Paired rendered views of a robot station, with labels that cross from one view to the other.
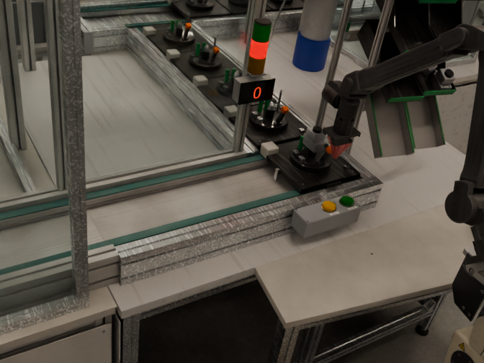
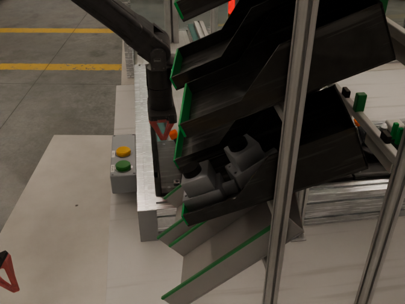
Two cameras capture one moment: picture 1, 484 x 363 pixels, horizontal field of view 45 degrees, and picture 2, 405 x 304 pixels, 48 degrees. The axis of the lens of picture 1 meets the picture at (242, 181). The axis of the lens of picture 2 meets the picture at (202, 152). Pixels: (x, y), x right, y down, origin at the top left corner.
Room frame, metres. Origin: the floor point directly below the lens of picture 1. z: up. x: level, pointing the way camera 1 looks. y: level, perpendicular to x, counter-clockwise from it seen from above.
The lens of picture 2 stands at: (2.09, -1.10, 1.67)
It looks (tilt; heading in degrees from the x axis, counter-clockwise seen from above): 34 degrees down; 118
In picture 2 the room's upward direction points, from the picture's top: straight up
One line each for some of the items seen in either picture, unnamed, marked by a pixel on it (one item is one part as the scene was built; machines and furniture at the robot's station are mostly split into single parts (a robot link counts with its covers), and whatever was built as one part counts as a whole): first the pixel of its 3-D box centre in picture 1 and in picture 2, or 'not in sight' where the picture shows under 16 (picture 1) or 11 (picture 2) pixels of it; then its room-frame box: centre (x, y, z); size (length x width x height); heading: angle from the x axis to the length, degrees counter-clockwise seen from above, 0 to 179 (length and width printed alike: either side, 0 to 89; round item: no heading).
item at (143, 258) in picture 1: (261, 222); (144, 131); (1.33, -0.08, 0.91); 0.89 x 0.06 x 0.11; 126
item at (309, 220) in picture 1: (326, 214); (124, 161); (1.39, -0.27, 0.93); 0.21 x 0.07 x 0.06; 126
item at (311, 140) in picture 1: (313, 135); not in sight; (1.62, -0.20, 1.06); 0.08 x 0.04 x 0.07; 36
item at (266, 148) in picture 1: (269, 150); not in sight; (1.64, -0.07, 0.97); 0.05 x 0.05 x 0.04; 36
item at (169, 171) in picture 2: (309, 163); (203, 164); (1.62, -0.21, 0.96); 0.24 x 0.24 x 0.02; 36
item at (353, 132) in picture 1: (343, 125); (160, 99); (1.53, -0.27, 1.17); 0.10 x 0.07 x 0.07; 127
